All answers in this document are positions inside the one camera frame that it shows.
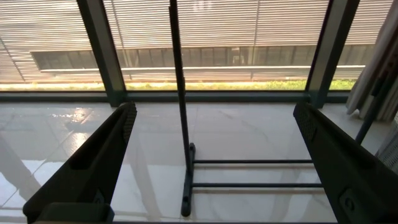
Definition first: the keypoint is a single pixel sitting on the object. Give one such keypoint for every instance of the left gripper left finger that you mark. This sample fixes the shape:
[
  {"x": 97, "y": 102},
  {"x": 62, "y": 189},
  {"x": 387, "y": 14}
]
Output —
[{"x": 102, "y": 180}]

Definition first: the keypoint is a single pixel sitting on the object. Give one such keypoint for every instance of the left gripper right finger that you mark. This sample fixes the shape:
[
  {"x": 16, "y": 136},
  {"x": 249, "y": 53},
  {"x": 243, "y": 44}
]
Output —
[{"x": 357, "y": 186}]

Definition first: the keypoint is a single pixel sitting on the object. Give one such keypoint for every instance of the black clothes rack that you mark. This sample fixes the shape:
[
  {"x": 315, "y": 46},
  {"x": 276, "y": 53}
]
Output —
[{"x": 183, "y": 124}]

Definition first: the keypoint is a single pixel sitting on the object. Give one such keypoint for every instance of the beige curtain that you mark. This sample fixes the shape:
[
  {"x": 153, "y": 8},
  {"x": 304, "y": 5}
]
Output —
[{"x": 360, "y": 87}]

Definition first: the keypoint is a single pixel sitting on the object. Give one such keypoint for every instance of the window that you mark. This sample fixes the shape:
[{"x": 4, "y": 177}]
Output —
[{"x": 217, "y": 31}]

